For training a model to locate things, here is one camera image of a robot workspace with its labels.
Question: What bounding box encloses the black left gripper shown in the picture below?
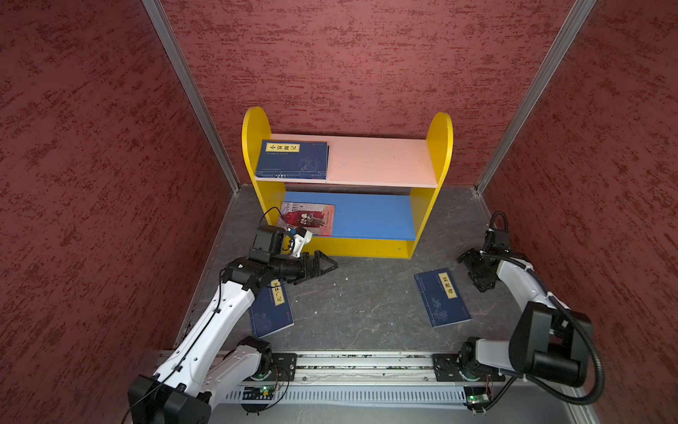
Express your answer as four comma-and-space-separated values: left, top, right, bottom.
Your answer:
270, 251, 337, 283

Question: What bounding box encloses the blue book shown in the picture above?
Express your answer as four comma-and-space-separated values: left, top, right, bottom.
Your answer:
414, 268, 471, 328
250, 280, 294, 338
255, 141, 329, 179

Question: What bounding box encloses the red Hamlet picture book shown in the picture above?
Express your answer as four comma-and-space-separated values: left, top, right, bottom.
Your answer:
278, 201, 335, 237

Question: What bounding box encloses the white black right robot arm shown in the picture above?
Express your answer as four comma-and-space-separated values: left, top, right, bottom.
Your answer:
457, 228, 591, 387

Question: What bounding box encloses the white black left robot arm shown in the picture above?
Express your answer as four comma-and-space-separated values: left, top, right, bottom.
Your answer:
122, 225, 338, 423

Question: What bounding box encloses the yellow pink blue bookshelf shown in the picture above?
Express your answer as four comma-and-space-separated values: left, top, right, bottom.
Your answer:
242, 107, 454, 259

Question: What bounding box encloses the left controller circuit board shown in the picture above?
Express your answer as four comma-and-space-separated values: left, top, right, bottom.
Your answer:
241, 386, 277, 403

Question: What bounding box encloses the controller circuit board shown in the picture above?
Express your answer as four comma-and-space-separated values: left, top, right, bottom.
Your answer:
464, 387, 492, 408
241, 386, 277, 403

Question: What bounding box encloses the right controller circuit board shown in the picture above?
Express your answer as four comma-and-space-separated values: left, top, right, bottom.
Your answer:
464, 387, 492, 408

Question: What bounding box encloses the left aluminium corner profile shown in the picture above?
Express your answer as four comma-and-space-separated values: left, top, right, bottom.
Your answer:
142, 0, 241, 194

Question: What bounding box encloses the aluminium corner profile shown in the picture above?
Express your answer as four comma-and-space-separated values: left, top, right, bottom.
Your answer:
142, 0, 241, 194
475, 0, 597, 195

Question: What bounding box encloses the right aluminium corner profile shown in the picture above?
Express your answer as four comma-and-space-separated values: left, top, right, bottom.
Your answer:
475, 0, 597, 195

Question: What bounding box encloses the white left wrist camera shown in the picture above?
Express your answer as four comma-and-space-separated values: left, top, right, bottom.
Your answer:
288, 227, 314, 258

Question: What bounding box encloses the black corrugated cable conduit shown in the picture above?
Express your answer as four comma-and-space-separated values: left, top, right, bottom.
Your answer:
486, 210, 606, 406

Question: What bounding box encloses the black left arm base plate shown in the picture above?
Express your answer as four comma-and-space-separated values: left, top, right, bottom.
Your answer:
252, 353, 298, 382

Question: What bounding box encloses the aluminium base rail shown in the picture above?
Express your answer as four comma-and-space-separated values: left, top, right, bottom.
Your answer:
155, 349, 578, 385

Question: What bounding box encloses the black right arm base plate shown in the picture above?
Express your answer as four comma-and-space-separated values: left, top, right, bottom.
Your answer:
432, 353, 506, 383

